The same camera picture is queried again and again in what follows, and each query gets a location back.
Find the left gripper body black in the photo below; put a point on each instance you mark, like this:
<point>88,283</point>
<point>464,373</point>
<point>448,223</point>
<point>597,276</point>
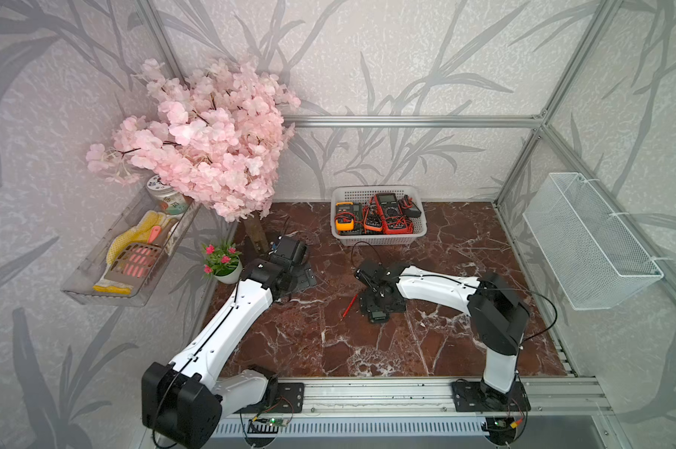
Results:
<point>298,279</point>

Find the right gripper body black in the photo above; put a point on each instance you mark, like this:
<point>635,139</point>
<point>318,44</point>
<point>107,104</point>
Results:
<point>369,301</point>

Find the small black multimeter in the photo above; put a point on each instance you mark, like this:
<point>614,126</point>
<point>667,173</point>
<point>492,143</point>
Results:
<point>409,208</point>
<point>368,306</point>

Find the large red multimeter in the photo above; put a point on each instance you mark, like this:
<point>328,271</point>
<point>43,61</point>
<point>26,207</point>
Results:
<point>395,221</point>

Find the orange multimeter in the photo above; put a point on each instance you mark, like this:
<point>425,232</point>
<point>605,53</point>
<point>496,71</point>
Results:
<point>372,220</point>

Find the small yellow multimeter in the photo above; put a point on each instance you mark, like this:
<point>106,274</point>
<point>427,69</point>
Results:
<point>345,219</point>

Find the white perforated plastic basket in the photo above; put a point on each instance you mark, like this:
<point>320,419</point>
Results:
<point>362,195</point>

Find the green multimeter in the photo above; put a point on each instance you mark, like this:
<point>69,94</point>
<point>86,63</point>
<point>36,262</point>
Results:
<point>358,210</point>

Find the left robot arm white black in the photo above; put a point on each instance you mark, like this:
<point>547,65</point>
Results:
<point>185,399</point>

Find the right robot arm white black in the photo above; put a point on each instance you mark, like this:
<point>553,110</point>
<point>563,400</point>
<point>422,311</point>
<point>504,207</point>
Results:
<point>499,316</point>

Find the small potted pink flowers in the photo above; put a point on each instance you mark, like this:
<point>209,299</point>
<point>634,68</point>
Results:
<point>222,261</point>

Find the patterned round tin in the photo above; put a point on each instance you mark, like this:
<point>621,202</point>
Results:
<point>166,197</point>

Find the pink cherry blossom tree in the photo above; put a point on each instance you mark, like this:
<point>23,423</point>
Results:
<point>217,137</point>

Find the pink brown grid tray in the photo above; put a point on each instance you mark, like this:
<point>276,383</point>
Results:
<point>134,264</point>

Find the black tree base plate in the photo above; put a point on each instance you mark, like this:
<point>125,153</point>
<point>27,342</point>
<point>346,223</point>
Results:
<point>261,239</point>

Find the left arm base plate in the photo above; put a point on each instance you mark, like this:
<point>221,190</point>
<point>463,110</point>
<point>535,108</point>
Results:
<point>290,397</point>

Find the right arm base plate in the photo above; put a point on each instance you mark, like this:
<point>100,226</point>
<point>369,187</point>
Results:
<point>478,397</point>

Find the clear acrylic wall shelf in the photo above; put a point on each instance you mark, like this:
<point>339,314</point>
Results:
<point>87,285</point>

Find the aluminium front rail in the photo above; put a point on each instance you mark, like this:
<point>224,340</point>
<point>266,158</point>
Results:
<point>432,396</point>

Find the white wire mesh basket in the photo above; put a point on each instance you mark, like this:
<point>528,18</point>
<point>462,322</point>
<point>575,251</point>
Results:
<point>597,260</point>

